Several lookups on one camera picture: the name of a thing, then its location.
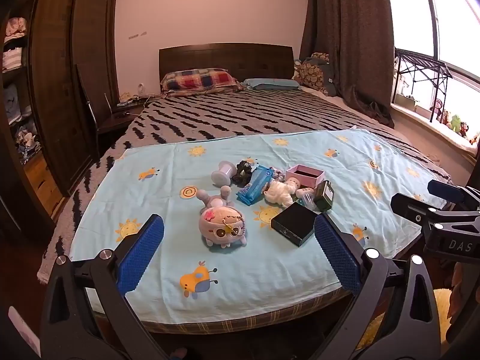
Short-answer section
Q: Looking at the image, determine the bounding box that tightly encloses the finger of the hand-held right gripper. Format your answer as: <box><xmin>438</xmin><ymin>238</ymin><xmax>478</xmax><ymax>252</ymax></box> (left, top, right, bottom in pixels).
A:
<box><xmin>428</xmin><ymin>179</ymin><xmax>480</xmax><ymax>211</ymax></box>
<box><xmin>390</xmin><ymin>193</ymin><xmax>445</xmax><ymax>221</ymax></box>

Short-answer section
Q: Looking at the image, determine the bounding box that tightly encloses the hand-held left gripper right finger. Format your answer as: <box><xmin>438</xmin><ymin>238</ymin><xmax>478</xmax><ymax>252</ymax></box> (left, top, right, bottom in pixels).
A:
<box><xmin>314</xmin><ymin>213</ymin><xmax>451</xmax><ymax>360</ymax></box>

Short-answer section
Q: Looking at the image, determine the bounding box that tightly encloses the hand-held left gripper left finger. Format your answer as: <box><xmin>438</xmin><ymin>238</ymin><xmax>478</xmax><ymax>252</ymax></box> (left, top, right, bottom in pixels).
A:
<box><xmin>39</xmin><ymin>214</ymin><xmax>181</xmax><ymax>360</ymax></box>

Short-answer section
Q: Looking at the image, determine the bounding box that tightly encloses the white plastic spool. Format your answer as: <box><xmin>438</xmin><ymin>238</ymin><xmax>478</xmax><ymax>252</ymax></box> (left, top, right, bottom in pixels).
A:
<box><xmin>211</xmin><ymin>160</ymin><xmax>236</xmax><ymax>188</ymax></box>

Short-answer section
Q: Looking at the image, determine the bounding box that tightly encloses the black flat box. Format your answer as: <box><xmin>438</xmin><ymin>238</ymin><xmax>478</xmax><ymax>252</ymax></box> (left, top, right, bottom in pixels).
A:
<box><xmin>271</xmin><ymin>203</ymin><xmax>319</xmax><ymax>247</ymax></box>

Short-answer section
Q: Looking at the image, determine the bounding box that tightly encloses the dark green box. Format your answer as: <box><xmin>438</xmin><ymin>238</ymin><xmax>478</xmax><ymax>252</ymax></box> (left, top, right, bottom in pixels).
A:
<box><xmin>313</xmin><ymin>181</ymin><xmax>334</xmax><ymax>212</ymax></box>

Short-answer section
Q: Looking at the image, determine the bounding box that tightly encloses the light blue printed sheet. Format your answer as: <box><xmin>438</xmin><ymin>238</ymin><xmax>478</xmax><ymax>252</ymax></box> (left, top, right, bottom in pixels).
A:
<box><xmin>69</xmin><ymin>129</ymin><xmax>451</xmax><ymax>325</ymax></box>

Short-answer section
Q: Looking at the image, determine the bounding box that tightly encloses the brown monkey plush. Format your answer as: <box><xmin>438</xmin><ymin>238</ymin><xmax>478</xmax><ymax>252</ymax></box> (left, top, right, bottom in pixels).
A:
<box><xmin>430</xmin><ymin>98</ymin><xmax>447</xmax><ymax>124</ymax></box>

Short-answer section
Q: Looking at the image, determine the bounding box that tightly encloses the white cloth doll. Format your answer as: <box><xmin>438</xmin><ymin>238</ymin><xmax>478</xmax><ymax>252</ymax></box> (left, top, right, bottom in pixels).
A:
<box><xmin>263</xmin><ymin>177</ymin><xmax>302</xmax><ymax>208</ymax></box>

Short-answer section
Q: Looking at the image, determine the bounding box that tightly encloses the pink open box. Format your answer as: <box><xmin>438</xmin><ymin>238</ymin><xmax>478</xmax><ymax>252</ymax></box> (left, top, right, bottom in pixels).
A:
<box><xmin>286</xmin><ymin>164</ymin><xmax>325</xmax><ymax>189</ymax></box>

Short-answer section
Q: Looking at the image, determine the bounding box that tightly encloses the grey plush toy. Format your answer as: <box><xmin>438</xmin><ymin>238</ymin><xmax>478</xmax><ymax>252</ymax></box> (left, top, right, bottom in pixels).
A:
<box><xmin>197</xmin><ymin>185</ymin><xmax>248</xmax><ymax>249</ymax></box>

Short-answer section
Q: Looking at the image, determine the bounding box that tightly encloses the blue snack packet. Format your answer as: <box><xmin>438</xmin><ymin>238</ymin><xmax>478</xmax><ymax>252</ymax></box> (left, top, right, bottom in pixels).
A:
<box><xmin>236</xmin><ymin>166</ymin><xmax>275</xmax><ymax>206</ymax></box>

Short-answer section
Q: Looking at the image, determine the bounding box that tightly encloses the black scrunchie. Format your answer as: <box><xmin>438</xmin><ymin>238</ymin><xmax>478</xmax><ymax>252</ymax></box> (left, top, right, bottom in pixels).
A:
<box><xmin>230</xmin><ymin>159</ymin><xmax>257</xmax><ymax>187</ymax></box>

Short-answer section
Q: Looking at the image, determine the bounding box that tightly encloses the black folding rack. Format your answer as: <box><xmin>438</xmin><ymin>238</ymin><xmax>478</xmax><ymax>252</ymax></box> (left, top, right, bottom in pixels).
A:
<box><xmin>394</xmin><ymin>47</ymin><xmax>456</xmax><ymax>122</ymax></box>

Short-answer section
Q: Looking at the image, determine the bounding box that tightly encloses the dark wooden nightstand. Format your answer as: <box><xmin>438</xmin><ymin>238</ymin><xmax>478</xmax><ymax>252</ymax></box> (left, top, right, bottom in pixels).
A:
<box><xmin>97</xmin><ymin>95</ymin><xmax>154</xmax><ymax>136</ymax></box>

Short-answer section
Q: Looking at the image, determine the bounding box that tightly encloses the brown patterned cushion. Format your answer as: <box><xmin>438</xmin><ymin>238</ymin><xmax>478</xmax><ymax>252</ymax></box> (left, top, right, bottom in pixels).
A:
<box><xmin>293</xmin><ymin>52</ymin><xmax>332</xmax><ymax>96</ymax></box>

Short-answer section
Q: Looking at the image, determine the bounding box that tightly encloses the black striped grey blanket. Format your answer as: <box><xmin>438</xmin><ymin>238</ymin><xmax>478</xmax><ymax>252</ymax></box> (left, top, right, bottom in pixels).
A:
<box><xmin>37</xmin><ymin>92</ymin><xmax>451</xmax><ymax>282</ymax></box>

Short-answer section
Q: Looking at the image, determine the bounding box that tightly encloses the window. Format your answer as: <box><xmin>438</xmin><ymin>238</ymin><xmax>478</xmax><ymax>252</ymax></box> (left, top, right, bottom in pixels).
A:
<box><xmin>386</xmin><ymin>0</ymin><xmax>480</xmax><ymax>121</ymax></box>

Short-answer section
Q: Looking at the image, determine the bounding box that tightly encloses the red blue plaid pillow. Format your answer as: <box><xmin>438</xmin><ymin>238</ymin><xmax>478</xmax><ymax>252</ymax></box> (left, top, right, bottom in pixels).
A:
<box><xmin>160</xmin><ymin>68</ymin><xmax>241</xmax><ymax>95</ymax></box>

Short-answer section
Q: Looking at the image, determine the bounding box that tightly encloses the light blue pillow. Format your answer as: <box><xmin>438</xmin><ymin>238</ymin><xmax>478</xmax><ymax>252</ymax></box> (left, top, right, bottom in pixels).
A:
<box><xmin>242</xmin><ymin>78</ymin><xmax>302</xmax><ymax>91</ymax></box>

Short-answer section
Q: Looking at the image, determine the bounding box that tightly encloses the brown curtain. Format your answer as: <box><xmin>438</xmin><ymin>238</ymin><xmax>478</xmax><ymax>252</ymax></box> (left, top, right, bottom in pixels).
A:
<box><xmin>299</xmin><ymin>0</ymin><xmax>395</xmax><ymax>128</ymax></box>

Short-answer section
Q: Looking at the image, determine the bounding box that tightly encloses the dark wooden wardrobe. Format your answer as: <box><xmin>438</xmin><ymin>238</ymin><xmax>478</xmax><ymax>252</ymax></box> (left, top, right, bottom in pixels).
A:
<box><xmin>0</xmin><ymin>0</ymin><xmax>126</xmax><ymax>233</ymax></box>

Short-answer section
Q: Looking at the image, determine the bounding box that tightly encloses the dark wooden headboard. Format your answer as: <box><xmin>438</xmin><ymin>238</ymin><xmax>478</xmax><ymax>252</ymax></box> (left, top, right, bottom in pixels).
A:
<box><xmin>158</xmin><ymin>43</ymin><xmax>294</xmax><ymax>92</ymax></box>

